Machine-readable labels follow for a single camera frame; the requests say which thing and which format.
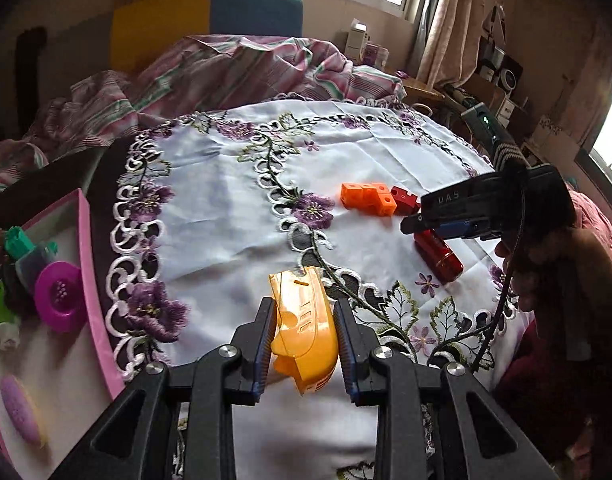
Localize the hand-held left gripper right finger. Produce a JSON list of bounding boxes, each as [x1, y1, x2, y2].
[[333, 297, 561, 480]]

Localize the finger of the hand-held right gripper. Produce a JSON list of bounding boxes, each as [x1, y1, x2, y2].
[[420, 172, 507, 217], [400, 212, 502, 241]]

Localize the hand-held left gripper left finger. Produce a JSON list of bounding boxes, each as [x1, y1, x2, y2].
[[48, 296, 277, 480]]

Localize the red translucent plastic cup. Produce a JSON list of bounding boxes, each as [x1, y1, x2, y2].
[[413, 229, 464, 283]]

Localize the yellow plastic boat toy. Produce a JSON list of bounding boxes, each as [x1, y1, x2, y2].
[[268, 266, 339, 397]]

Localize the pink rimmed tray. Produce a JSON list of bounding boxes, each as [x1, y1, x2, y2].
[[0, 188, 127, 480]]

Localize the purple hat-shaped mold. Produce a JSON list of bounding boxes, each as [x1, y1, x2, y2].
[[34, 261, 83, 333]]

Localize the black lidded plastic jar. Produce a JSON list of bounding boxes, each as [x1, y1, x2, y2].
[[1, 250, 54, 306]]

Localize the purple oval textured toy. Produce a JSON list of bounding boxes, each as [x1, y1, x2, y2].
[[0, 375, 42, 446]]

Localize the green plastic spool toy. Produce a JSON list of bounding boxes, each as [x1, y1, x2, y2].
[[3, 226, 59, 261]]

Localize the person's right forearm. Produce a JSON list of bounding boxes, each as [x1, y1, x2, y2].
[[550, 230, 612, 361]]

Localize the person's right hand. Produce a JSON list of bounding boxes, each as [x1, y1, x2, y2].
[[494, 234, 561, 313]]

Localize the dark red notched block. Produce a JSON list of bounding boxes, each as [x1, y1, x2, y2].
[[390, 186, 421, 216]]

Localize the pink cushion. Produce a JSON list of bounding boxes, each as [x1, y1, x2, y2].
[[568, 187, 612, 246]]

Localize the orange linked cube blocks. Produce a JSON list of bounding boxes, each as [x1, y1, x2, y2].
[[341, 182, 397, 217]]

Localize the arched side window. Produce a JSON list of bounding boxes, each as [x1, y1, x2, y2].
[[588, 90, 612, 181]]

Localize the wooden side table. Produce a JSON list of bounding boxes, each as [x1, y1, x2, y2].
[[401, 77, 447, 106]]

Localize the white embroidered floral tablecloth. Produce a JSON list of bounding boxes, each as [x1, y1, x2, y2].
[[106, 100, 521, 480]]

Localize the small pink box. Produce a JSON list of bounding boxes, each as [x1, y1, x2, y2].
[[363, 42, 389, 68]]

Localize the beige curtain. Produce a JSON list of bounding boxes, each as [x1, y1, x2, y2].
[[416, 0, 489, 91]]

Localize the white carton box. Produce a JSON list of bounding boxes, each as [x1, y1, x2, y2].
[[347, 19, 371, 61]]

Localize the person's dark red clothing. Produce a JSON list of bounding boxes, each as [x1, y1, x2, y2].
[[496, 310, 612, 466]]

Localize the small white plastic toy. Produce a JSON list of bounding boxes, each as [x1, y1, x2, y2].
[[0, 322, 22, 351]]

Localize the blue chair back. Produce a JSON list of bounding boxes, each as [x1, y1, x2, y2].
[[208, 0, 304, 38]]

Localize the pink striped blanket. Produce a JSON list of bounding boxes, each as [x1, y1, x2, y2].
[[0, 34, 407, 191]]

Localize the yellow panel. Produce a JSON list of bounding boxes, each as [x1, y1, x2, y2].
[[110, 0, 211, 76]]

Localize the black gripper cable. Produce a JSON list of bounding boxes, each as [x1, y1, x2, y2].
[[468, 175, 529, 373]]

